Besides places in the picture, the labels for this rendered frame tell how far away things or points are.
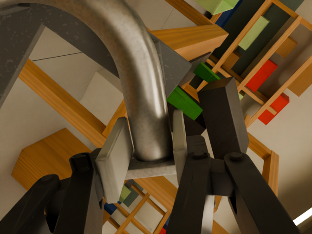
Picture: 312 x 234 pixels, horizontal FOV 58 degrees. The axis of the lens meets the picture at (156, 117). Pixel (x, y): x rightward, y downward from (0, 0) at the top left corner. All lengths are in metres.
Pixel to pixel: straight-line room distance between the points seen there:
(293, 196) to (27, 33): 6.98
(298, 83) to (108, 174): 5.49
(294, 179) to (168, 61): 6.71
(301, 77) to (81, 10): 5.46
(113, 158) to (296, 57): 5.95
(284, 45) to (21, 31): 5.35
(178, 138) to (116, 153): 0.04
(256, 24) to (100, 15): 5.33
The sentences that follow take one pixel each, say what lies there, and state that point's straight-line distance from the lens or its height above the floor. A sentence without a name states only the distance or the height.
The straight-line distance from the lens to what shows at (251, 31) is 5.50.
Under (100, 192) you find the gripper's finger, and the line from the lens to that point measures 0.16.
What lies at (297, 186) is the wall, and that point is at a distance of 6.98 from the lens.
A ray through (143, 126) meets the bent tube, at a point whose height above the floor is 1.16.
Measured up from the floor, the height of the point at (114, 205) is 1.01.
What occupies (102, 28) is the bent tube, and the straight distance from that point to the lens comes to 0.19.
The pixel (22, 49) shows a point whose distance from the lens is 0.26.
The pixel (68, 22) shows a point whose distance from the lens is 0.24.
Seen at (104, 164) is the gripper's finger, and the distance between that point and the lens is 0.16.
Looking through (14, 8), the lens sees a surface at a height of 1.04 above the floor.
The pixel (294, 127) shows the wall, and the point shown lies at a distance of 6.40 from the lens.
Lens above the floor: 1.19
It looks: 7 degrees down
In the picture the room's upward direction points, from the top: 130 degrees clockwise
